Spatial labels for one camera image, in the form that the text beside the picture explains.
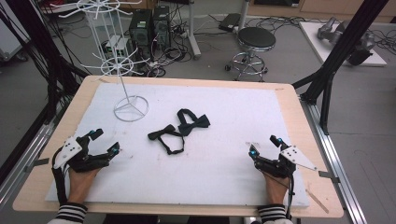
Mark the flat black box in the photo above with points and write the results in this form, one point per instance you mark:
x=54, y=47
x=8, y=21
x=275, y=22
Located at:
x=229, y=21

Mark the person's right hand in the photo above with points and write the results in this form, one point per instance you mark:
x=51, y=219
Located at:
x=276, y=191

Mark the small white green device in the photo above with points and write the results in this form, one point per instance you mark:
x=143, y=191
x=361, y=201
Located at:
x=120, y=43

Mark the black computer tower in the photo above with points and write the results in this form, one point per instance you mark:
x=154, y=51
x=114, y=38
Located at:
x=140, y=31
x=162, y=26

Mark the person's left hand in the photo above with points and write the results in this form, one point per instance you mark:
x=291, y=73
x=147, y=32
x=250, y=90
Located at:
x=79, y=186

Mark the aluminium rail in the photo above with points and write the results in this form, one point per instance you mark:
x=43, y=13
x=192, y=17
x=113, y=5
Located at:
x=333, y=155
x=21, y=165

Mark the black round stool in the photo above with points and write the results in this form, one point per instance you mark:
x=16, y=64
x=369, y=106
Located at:
x=256, y=39

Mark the black metal frame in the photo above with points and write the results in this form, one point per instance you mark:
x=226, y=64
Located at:
x=342, y=46
x=34, y=40

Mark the white foam mat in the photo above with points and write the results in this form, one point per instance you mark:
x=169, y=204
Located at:
x=218, y=155

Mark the metal bracket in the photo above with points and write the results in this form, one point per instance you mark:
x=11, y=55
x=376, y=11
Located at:
x=37, y=164
x=328, y=176

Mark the white floor board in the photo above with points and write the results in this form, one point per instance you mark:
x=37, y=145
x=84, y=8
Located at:
x=314, y=40

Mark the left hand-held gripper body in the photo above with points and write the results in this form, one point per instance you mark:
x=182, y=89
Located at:
x=81, y=160

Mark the black bow tie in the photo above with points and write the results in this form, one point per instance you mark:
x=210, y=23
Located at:
x=194, y=123
x=165, y=133

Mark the white desk leg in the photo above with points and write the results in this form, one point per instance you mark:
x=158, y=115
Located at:
x=193, y=34
x=243, y=15

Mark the grey machine part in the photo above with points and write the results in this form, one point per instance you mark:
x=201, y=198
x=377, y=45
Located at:
x=330, y=31

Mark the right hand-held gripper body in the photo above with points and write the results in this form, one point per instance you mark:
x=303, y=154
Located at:
x=275, y=168

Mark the thin wooden stick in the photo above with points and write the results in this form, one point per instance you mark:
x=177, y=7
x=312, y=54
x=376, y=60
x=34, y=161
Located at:
x=317, y=200

